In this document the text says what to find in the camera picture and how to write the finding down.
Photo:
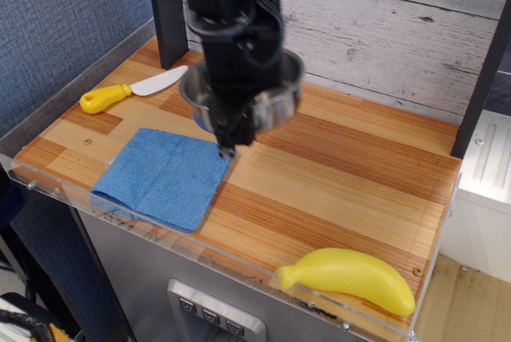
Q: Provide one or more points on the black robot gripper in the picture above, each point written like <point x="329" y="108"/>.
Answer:
<point x="243" y="47"/>

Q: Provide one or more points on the small stainless steel pot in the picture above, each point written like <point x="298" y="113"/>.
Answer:
<point x="270" y="108"/>

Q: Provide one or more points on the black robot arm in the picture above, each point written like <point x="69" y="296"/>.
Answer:
<point x="242" y="42"/>

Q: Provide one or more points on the yellow plastic toy banana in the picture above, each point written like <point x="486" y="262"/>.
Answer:
<point x="353" y="273"/>

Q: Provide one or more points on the blue folded cloth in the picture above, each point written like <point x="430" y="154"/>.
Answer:
<point x="167" y="177"/>

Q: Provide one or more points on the clear acrylic edge guard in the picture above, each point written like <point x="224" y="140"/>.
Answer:
<point x="302" y="189"/>

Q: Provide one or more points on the silver button control panel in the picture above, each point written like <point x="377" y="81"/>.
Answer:
<point x="202" y="317"/>

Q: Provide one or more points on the white ribbed side unit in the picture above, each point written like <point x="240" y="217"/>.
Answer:
<point x="477" y="229"/>

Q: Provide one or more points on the yellow-handled white toy knife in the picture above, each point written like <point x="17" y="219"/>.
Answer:
<point x="98" y="100"/>

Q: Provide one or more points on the dark grey left post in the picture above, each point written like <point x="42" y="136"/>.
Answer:
<point x="171" y="33"/>

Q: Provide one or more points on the dark grey post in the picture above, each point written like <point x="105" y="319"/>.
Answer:
<point x="484" y="83"/>
<point x="171" y="33"/>

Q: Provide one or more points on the dark grey right post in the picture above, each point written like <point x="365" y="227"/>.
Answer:
<point x="484" y="83"/>

